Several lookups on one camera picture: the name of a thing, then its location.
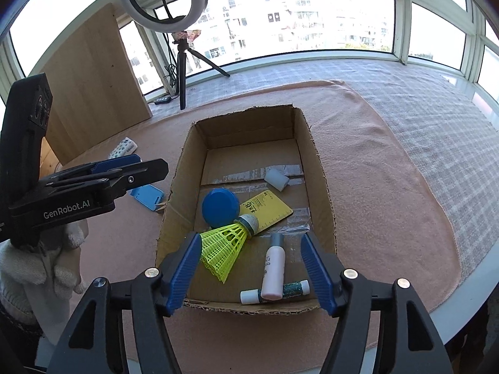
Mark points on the yellow ruler card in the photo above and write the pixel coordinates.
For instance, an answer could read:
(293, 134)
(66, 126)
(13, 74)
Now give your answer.
(269, 210)

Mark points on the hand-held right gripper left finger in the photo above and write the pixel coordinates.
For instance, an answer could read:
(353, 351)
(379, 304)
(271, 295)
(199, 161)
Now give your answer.
(183, 272)

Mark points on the person's left hand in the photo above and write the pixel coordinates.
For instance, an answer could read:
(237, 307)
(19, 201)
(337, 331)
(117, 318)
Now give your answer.
(39, 272)

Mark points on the blue phone stand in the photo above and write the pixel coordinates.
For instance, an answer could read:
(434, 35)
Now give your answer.
(148, 196)

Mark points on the large wooden board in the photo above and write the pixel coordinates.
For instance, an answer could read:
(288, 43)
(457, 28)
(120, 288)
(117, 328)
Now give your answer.
(89, 85)

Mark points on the checked white mat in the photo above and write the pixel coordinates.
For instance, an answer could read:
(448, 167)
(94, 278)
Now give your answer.
(429, 124)

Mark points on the yellow shuttlecock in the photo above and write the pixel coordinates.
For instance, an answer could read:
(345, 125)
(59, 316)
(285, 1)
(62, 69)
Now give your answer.
(218, 249)

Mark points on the pine slat panel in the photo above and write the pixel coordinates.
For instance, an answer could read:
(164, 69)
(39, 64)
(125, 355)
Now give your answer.
(48, 156)

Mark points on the person's left forearm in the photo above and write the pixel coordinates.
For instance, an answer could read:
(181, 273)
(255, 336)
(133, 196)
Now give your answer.
(15, 339)

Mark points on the black tripod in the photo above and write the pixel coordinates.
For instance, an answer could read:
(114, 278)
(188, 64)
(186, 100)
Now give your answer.
(181, 85)

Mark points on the small white pink bottle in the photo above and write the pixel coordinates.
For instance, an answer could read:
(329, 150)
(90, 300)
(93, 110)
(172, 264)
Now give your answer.
(273, 272)

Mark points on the patterned tissue pack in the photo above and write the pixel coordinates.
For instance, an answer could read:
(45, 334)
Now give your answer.
(123, 147)

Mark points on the pink blanket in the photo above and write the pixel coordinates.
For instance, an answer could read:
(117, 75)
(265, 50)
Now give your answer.
(370, 202)

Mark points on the blue round lid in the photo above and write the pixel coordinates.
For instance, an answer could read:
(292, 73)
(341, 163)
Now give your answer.
(218, 206)

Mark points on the green glitter glue stick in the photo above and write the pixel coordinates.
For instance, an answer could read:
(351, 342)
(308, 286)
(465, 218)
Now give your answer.
(249, 297)

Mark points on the white eraser block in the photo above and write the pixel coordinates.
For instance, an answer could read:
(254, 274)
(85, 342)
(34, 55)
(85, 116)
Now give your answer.
(276, 179)

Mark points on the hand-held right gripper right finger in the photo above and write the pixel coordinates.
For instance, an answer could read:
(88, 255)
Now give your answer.
(317, 272)

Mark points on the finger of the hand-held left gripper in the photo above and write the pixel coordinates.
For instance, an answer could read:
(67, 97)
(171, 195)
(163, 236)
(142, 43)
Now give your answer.
(144, 173)
(117, 161)

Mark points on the cardboard box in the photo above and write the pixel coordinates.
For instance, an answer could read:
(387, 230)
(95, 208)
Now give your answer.
(249, 144)

